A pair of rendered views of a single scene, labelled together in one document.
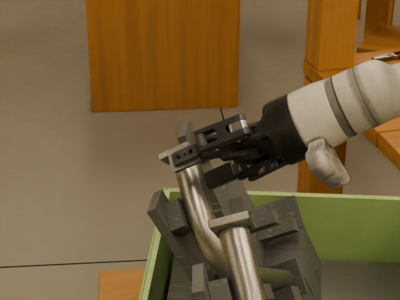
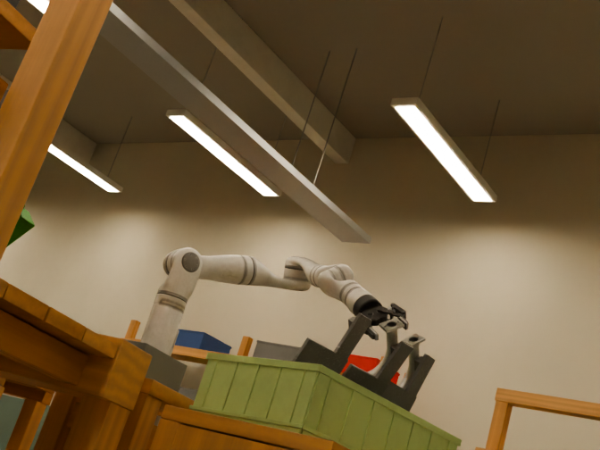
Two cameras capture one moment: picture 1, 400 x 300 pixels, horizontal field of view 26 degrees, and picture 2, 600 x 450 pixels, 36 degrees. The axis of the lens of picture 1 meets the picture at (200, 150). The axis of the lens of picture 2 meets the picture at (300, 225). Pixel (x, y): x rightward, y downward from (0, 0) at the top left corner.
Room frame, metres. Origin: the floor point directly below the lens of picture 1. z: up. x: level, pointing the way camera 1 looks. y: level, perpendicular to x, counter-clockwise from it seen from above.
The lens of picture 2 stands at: (2.80, 1.42, 0.54)
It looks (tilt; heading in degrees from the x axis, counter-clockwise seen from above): 19 degrees up; 224
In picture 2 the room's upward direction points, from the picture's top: 18 degrees clockwise
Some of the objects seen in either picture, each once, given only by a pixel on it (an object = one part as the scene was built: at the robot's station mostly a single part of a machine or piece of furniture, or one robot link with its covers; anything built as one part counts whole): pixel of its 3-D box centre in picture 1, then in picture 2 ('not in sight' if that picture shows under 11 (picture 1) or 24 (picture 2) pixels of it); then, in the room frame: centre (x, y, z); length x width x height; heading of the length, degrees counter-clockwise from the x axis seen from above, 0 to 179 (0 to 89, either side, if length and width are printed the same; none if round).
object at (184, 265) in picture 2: not in sight; (179, 276); (1.10, -0.63, 1.19); 0.09 x 0.09 x 0.17; 74
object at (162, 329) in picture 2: not in sight; (162, 326); (1.10, -0.63, 1.03); 0.09 x 0.09 x 0.17; 14
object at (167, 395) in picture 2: not in sight; (138, 392); (1.10, -0.63, 0.83); 0.32 x 0.32 x 0.04; 11
